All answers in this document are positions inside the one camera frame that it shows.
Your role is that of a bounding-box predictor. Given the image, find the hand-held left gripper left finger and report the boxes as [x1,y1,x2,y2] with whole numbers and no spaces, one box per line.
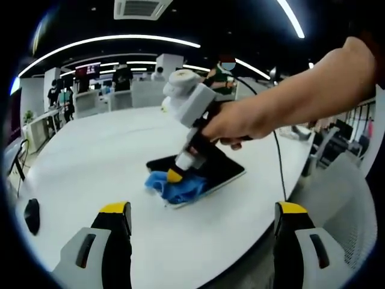
[51,201,134,289]

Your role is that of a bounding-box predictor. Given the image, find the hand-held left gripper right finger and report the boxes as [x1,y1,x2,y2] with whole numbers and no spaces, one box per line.
[273,200,354,289]

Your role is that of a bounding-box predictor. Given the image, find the blue cleaning cloth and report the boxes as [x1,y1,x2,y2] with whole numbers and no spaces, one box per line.
[144,170,209,205]

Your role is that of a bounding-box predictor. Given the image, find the black tablet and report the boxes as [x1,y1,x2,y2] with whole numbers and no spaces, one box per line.
[146,147,247,210]

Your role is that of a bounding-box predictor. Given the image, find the person's right hand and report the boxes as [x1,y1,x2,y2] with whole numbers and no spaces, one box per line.
[202,101,273,151]

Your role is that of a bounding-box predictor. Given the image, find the white mesh office chair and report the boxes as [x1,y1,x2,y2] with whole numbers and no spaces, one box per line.
[285,156,378,272]

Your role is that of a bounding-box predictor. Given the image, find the black computer mouse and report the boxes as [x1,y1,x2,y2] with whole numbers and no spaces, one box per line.
[23,198,41,236]

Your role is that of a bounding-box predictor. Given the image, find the curved ceiling light strip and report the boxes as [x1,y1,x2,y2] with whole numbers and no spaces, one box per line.
[17,34,202,78]

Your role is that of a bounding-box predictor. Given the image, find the ceiling air conditioner unit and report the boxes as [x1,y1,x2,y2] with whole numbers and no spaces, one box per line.
[113,0,174,20]

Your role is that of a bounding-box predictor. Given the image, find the straight ceiling light strip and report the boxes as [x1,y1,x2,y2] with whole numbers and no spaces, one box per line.
[276,0,306,39]

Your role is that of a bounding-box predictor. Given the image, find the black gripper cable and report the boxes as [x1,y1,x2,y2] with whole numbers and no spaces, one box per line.
[231,75,288,203]

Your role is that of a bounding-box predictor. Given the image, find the purple wall screen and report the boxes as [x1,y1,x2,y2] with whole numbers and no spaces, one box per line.
[75,62,102,78]

